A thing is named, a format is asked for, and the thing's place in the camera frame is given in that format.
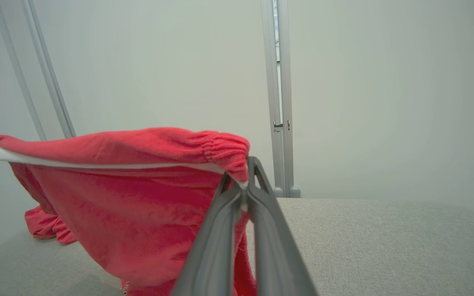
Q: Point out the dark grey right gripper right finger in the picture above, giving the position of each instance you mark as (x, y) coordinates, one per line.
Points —
(274, 255)

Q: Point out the grey double partition post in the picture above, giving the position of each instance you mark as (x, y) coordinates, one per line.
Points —
(287, 82)

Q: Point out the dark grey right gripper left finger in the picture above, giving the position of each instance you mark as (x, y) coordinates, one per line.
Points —
(216, 246)

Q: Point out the red shorts white stripe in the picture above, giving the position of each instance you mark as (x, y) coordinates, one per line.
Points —
(130, 205)

